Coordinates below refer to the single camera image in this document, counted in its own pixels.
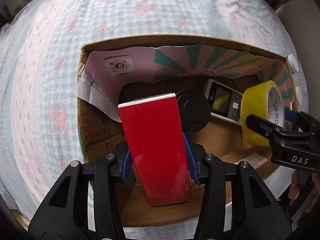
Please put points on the white remote control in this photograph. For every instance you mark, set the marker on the white remote control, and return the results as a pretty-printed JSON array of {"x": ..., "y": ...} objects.
[{"x": 225, "y": 102}]

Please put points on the checkered floral bed sheet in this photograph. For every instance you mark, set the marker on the checkered floral bed sheet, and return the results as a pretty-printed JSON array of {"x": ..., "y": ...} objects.
[{"x": 40, "y": 51}]

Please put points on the pale jar white lid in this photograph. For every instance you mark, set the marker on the pale jar white lid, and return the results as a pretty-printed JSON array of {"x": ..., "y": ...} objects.
[{"x": 299, "y": 96}]

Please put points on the person's hand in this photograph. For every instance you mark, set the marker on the person's hand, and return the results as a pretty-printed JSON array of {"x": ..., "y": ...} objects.
[{"x": 294, "y": 188}]

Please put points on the yellow tape roll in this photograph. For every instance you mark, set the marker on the yellow tape roll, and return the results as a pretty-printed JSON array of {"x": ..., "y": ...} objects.
[{"x": 265, "y": 101}]

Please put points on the cardboard box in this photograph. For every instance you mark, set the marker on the cardboard box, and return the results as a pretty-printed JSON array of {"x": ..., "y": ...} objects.
[{"x": 172, "y": 63}]

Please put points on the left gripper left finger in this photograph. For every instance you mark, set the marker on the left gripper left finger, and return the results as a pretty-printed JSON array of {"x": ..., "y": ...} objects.
[{"x": 82, "y": 204}]

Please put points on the black round jar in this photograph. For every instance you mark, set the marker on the black round jar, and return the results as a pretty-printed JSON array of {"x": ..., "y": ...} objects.
[{"x": 194, "y": 109}]

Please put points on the red rectangular box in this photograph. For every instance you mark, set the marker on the red rectangular box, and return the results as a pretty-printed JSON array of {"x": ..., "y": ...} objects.
[{"x": 153, "y": 132}]

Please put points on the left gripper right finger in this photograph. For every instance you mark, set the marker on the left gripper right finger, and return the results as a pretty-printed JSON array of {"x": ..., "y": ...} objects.
[{"x": 236, "y": 202}]

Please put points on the green jar white lid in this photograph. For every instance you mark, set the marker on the green jar white lid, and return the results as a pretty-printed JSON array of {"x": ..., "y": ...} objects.
[{"x": 293, "y": 63}]

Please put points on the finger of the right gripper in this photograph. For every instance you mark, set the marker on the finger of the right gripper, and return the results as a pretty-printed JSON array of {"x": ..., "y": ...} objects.
[
  {"x": 258, "y": 131},
  {"x": 290, "y": 115}
]

